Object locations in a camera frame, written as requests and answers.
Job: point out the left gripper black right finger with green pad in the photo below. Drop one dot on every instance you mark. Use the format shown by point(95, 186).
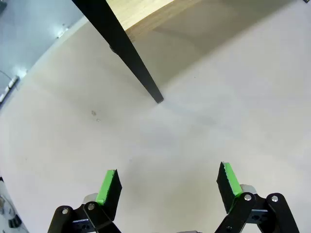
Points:
point(230, 184)

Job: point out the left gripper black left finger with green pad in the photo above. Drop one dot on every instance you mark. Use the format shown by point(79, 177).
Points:
point(107, 187)

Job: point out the black frame wooden shelf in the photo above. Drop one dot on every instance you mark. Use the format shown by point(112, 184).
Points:
point(126, 51)

